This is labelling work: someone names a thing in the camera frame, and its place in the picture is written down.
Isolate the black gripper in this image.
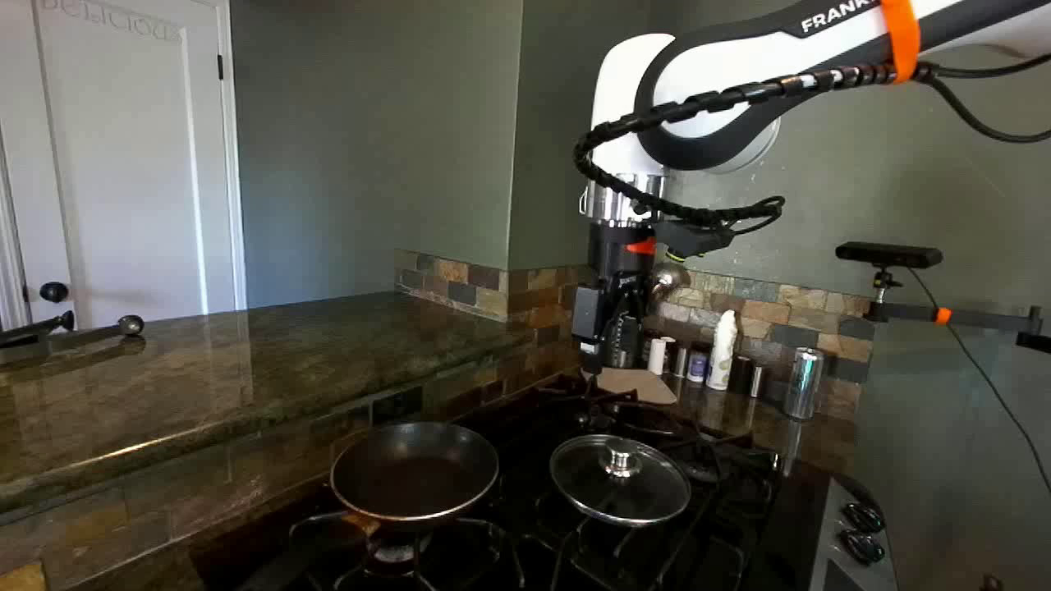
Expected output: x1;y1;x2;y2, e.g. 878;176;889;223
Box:
570;223;661;372

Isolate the glass lid with metal knob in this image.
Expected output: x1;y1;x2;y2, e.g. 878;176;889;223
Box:
545;430;695;528

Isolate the black frying pan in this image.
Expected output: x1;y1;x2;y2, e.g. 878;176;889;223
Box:
233;420;503;591

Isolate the small white cup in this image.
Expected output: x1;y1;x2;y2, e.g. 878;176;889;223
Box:
643;335;674;378

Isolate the beige quilted pot holder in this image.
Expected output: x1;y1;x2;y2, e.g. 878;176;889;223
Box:
591;365;682;407

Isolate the small jar with blue label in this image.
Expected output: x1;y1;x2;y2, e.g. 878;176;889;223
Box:
682;343;713;388

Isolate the white plastic bottle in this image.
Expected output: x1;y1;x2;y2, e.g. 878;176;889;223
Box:
704;309;741;395

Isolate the small dark jar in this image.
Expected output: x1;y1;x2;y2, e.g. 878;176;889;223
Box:
729;354;764;399

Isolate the silver drink can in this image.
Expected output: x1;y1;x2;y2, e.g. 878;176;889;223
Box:
783;343;829;422

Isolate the black gas stove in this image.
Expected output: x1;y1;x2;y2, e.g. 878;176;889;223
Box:
233;374;900;591

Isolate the black stove knob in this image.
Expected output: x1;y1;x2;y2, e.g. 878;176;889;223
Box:
838;530;889;570
838;494;889;538

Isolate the white panel door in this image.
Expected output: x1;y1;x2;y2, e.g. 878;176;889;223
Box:
0;0;249;330

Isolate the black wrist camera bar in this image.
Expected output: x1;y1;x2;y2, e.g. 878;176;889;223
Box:
651;217;740;259

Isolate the black wall outlet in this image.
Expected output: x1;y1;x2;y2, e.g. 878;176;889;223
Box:
369;385;426;425

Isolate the black stereo camera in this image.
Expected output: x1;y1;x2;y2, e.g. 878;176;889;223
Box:
836;238;946;271

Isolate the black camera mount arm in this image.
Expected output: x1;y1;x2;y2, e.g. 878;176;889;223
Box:
865;266;1051;354

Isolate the thin black camera cable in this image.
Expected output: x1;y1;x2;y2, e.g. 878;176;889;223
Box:
902;266;1051;494

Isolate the orange strap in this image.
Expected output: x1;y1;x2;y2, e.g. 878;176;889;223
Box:
878;0;922;84

